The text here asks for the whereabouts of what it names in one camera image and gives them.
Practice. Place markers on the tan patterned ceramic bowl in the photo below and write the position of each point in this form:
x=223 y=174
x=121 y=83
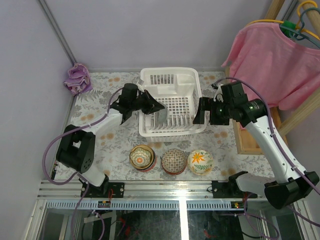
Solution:
x=174 y=159

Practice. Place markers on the aluminium rail frame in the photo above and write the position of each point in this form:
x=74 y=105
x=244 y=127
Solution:
x=257 y=215

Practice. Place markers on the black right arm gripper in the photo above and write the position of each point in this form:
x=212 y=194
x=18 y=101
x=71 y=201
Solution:
x=206 y=103

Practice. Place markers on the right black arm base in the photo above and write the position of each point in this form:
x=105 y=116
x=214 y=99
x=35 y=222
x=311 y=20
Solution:
x=225 y=188

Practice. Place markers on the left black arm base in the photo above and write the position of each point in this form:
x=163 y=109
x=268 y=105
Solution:
x=108 y=189

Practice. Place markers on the crumpled purple cloth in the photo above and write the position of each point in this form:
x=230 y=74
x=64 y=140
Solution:
x=79 y=80

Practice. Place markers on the green clothes hanger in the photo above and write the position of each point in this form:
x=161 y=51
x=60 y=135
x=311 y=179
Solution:
x=298 y=32

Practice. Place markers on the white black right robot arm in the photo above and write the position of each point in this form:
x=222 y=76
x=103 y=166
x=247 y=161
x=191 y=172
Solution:
x=291 y=181

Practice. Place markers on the pink t-shirt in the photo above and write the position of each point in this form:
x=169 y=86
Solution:
x=285 y=73

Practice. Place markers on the red patterned ceramic bowl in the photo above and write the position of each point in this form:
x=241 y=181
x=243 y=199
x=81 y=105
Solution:
x=174 y=172

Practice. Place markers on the white plastic dish rack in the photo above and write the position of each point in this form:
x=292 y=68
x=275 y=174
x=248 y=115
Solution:
x=179 y=89

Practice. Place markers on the tan bowl under scalloped bowl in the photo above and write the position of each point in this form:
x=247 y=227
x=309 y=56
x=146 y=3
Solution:
x=152 y=163

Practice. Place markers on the scalloped green orange bowl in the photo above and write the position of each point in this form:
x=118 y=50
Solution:
x=141 y=157

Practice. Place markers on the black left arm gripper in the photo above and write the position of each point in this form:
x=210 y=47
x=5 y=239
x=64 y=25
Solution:
x=144 y=102

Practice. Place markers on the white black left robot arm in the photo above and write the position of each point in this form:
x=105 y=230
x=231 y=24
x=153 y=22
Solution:
x=77 y=146

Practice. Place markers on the yellow flower ceramic bowl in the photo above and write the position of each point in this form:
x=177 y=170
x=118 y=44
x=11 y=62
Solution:
x=200 y=162

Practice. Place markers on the wooden clothes rack frame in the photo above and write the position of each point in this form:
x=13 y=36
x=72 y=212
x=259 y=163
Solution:
x=285 y=121

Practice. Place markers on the yellow clothes hanger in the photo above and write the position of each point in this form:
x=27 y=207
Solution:
x=298 y=12

